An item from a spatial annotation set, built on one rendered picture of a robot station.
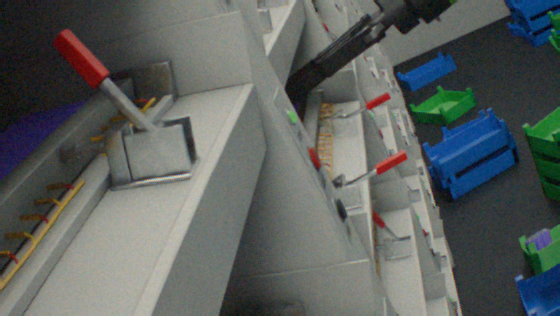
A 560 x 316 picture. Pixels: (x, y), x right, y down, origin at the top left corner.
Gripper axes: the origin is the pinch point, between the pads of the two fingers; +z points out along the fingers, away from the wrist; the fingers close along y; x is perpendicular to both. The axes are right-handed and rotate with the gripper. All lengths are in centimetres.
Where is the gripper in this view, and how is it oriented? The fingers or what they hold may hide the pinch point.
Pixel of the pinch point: (300, 83)
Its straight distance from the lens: 116.2
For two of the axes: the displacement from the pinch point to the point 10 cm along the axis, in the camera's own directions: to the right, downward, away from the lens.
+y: -0.5, 2.8, -9.6
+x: 6.5, 7.4, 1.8
